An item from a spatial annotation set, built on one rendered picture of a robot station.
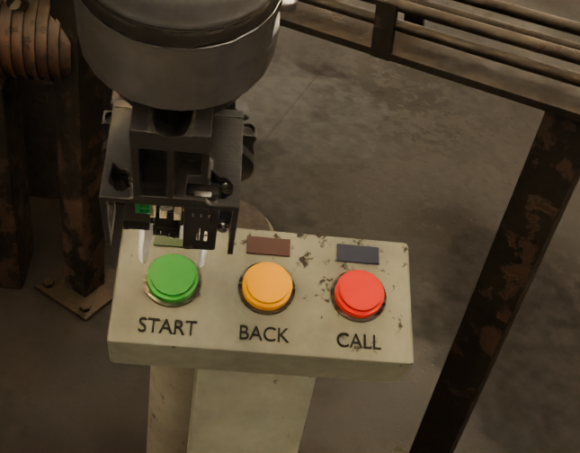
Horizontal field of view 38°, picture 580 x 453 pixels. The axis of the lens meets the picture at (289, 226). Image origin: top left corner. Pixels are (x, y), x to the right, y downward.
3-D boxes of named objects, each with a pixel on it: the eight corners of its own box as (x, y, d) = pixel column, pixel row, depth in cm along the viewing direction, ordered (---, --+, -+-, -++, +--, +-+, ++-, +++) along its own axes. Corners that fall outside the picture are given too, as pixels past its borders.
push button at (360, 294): (332, 275, 69) (336, 266, 68) (379, 279, 70) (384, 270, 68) (332, 320, 67) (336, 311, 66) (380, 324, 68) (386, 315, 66)
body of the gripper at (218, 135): (100, 251, 47) (81, 121, 36) (118, 126, 51) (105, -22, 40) (237, 260, 47) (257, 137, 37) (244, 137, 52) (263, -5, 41)
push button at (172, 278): (149, 260, 68) (149, 250, 66) (199, 264, 68) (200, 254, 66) (144, 305, 66) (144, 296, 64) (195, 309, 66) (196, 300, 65)
